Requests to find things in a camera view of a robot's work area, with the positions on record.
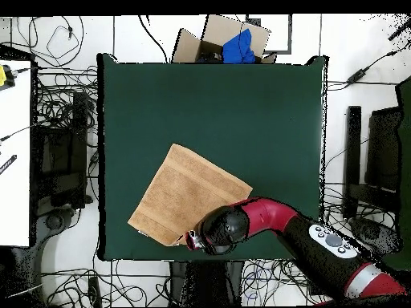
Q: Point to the tan terry towel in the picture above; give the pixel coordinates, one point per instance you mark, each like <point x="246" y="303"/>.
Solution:
<point x="186" y="192"/>

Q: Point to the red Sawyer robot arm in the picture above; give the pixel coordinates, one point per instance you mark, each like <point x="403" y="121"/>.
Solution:
<point x="289" y="231"/>

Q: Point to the grey stand base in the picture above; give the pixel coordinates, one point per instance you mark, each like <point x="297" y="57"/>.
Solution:
<point x="54" y="221"/>
<point x="372" y="232"/>

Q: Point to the dark green table cloth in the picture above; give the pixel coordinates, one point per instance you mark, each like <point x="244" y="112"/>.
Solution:
<point x="144" y="96"/>

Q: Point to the black equipment rack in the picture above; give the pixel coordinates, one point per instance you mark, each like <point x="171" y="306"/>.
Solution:
<point x="78" y="128"/>

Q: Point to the black upright bar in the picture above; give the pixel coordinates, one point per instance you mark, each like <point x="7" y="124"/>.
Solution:
<point x="353" y="144"/>

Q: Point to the white table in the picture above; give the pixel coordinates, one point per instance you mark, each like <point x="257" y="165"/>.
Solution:
<point x="14" y="160"/>

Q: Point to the blue cloth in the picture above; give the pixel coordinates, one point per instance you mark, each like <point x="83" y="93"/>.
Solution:
<point x="237" y="48"/>

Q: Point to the black strip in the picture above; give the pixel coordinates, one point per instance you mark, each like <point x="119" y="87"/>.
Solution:
<point x="8" y="164"/>

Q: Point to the cardboard box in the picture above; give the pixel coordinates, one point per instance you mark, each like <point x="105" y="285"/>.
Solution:
<point x="221" y="29"/>

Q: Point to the black panel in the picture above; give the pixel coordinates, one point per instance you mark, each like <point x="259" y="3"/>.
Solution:
<point x="383" y="144"/>

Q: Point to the black power adapter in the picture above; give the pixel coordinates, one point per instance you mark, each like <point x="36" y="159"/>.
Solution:
<point x="356" y="76"/>

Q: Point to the green covered object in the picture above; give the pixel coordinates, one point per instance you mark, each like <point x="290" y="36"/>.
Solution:
<point x="405" y="144"/>

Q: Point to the yellow and black tool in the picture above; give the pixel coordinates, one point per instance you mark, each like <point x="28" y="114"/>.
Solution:
<point x="2" y="75"/>

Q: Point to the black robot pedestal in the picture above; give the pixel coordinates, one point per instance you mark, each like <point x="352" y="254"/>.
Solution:
<point x="205" y="282"/>

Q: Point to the black square frame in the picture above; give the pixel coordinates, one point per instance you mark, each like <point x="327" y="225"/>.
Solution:
<point x="289" y="35"/>

